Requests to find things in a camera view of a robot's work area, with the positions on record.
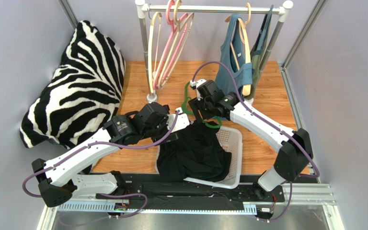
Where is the green hanger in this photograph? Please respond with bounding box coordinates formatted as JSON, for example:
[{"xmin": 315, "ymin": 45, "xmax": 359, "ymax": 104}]
[{"xmin": 181, "ymin": 82, "xmax": 222, "ymax": 129}]

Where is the cream white hanger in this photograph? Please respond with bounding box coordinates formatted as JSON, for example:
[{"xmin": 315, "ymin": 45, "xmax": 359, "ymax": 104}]
[{"xmin": 147, "ymin": 11, "xmax": 162, "ymax": 94}]

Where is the beige hanger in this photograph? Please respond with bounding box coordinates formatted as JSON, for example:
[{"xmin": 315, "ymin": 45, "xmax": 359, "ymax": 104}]
[{"xmin": 158, "ymin": 0, "xmax": 195, "ymax": 90}]

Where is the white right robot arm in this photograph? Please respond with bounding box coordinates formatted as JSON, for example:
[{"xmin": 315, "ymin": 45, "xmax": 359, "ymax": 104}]
[{"xmin": 189, "ymin": 79, "xmax": 313, "ymax": 192}]

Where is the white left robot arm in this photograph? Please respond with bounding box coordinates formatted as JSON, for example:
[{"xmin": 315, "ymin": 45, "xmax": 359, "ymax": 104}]
[{"xmin": 32, "ymin": 102, "xmax": 190, "ymax": 207}]

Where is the wooden hanger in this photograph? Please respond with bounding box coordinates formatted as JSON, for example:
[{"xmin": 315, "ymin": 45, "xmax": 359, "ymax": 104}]
[{"xmin": 225, "ymin": 2, "xmax": 252, "ymax": 97}]

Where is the blue ribbed tank top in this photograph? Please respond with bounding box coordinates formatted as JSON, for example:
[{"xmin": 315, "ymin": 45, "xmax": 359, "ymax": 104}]
[{"xmin": 215, "ymin": 14, "xmax": 253, "ymax": 97}]

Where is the olive green tank top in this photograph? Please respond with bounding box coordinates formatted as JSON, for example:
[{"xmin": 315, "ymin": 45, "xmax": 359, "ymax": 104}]
[{"xmin": 246, "ymin": 12, "xmax": 274, "ymax": 101}]

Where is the blue grey hanger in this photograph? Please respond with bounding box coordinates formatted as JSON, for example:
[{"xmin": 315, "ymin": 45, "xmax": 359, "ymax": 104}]
[{"xmin": 250, "ymin": 5, "xmax": 274, "ymax": 56}]

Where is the white plastic laundry basket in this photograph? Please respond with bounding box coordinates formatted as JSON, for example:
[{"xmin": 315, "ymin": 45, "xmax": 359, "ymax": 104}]
[{"xmin": 155, "ymin": 126, "xmax": 242, "ymax": 189}]

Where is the zebra striped pillow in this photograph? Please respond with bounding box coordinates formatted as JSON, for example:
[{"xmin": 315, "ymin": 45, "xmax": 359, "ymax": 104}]
[{"xmin": 20, "ymin": 20, "xmax": 126, "ymax": 149}]

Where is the white metal clothes rack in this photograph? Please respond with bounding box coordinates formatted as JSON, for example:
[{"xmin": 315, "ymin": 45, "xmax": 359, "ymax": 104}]
[{"xmin": 135, "ymin": 0, "xmax": 293, "ymax": 102}]

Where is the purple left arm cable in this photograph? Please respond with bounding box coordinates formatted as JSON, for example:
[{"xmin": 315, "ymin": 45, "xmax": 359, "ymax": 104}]
[{"xmin": 22, "ymin": 110, "xmax": 180, "ymax": 198}]

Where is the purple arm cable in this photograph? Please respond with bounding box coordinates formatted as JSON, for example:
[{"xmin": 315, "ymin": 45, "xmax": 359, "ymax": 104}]
[
  {"xmin": 22, "ymin": 110, "xmax": 180, "ymax": 198},
  {"xmin": 192, "ymin": 61, "xmax": 321, "ymax": 222}
]

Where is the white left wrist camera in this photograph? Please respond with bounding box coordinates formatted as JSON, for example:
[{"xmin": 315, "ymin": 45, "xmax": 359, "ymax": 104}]
[{"xmin": 167, "ymin": 108, "xmax": 190, "ymax": 133}]

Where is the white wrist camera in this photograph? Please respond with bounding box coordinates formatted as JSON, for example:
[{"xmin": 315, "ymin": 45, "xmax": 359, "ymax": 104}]
[
  {"xmin": 167, "ymin": 108, "xmax": 190, "ymax": 133},
  {"xmin": 189, "ymin": 79, "xmax": 206, "ymax": 90}
]

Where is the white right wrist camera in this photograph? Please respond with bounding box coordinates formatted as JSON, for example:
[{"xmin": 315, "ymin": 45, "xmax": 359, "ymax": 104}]
[{"xmin": 189, "ymin": 79, "xmax": 206, "ymax": 90}]

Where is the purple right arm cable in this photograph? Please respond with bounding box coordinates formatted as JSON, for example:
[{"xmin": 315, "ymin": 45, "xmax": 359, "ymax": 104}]
[{"xmin": 192, "ymin": 61, "xmax": 321, "ymax": 222}]

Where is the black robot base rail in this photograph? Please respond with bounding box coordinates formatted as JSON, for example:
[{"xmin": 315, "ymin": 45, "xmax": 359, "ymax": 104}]
[{"xmin": 53, "ymin": 172, "xmax": 309, "ymax": 213}]

